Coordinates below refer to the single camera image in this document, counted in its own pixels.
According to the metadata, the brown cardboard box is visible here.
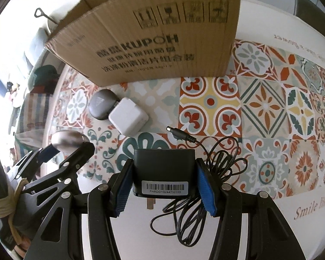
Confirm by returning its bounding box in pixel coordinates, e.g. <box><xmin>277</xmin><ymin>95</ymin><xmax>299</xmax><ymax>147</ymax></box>
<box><xmin>45</xmin><ymin>0</ymin><xmax>241</xmax><ymax>86</ymax></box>

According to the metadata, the dark grey chair back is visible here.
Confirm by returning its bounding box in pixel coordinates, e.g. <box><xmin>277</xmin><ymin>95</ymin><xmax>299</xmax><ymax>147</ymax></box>
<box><xmin>294</xmin><ymin>0</ymin><xmax>325</xmax><ymax>37</ymax></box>

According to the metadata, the silver round metal object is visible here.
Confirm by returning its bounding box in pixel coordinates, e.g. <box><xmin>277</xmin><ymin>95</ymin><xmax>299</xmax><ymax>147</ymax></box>
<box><xmin>51</xmin><ymin>130</ymin><xmax>90</xmax><ymax>154</ymax></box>

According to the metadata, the green hat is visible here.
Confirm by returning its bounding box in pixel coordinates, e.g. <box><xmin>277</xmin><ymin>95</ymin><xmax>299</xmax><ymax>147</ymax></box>
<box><xmin>28</xmin><ymin>65</ymin><xmax>59</xmax><ymax>91</ymax></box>

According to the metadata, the white square power adapter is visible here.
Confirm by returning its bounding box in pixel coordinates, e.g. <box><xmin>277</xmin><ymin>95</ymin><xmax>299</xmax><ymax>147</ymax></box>
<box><xmin>109</xmin><ymin>97</ymin><xmax>149</xmax><ymax>137</ymax></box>

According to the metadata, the dark grey round case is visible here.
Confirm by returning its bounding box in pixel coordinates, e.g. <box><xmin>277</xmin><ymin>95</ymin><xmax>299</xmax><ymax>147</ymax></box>
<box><xmin>88</xmin><ymin>89</ymin><xmax>120</xmax><ymax>120</ymax></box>

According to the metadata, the black power cable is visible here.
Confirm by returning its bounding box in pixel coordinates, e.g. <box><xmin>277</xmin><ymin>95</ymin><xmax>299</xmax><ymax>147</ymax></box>
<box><xmin>150</xmin><ymin>125</ymin><xmax>248</xmax><ymax>247</ymax></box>

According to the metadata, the black power brick with label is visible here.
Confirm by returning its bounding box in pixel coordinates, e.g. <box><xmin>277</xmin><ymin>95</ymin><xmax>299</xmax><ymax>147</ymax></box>
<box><xmin>133</xmin><ymin>148</ymin><xmax>198</xmax><ymax>199</ymax></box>

